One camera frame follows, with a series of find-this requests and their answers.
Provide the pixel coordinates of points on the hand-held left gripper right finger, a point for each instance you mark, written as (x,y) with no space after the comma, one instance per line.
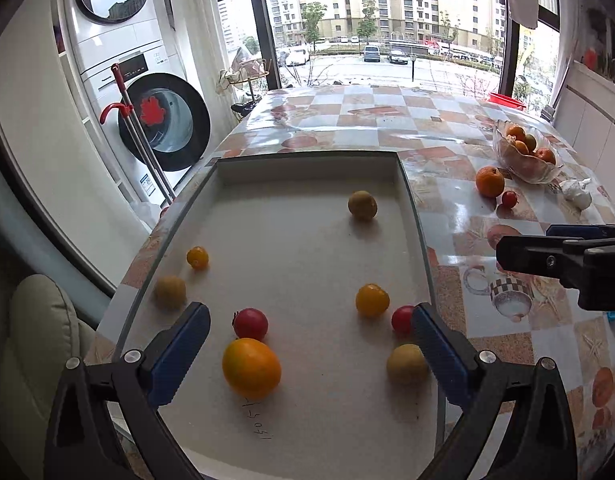
(440,360)

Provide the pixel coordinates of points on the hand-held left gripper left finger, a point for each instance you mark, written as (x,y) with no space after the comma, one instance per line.
(180,355)

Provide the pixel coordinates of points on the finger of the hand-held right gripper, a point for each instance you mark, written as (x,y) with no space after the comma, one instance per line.
(527,255)
(582,232)

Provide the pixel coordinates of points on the large smooth orange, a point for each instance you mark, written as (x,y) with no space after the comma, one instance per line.
(251,367)

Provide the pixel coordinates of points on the yellow tomato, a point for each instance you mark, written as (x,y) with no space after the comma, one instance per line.
(372,300)
(197,257)

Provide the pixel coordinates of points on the shallow grey cardboard box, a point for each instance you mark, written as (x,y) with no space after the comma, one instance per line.
(297,260)

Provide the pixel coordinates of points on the crumpled white tissue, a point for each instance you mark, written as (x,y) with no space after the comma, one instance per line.
(577,193)

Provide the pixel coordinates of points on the small red cherry tomato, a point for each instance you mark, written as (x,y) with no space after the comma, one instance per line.
(509,198)

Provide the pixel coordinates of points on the clear glass bowl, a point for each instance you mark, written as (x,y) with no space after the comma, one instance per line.
(527,172)

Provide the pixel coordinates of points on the dimpled orange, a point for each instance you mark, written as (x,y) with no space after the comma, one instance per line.
(489,181)

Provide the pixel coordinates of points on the reddish orange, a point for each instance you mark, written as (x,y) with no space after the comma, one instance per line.
(546,155)

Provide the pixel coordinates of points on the orange tangerine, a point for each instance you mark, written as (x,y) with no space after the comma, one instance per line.
(521,148)
(516,133)

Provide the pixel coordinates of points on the green kiwi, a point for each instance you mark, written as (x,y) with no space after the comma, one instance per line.
(530,141)

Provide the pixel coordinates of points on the white side cabinet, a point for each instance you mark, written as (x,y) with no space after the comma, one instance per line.
(597,110)

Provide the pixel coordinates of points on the beige cushioned chair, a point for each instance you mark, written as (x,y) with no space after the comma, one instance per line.
(37,360)

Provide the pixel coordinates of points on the red plastic basin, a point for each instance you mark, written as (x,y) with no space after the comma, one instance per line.
(507,100)

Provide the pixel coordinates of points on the white washing machine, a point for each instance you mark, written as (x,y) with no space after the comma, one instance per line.
(70,75)
(182,125)

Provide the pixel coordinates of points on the hanging grey cloth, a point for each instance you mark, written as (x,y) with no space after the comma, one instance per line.
(522,5)

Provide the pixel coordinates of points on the plant stand with bag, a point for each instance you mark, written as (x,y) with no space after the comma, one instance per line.
(242,67)

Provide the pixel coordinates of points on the white dryer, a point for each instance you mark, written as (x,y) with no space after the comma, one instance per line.
(137,40)

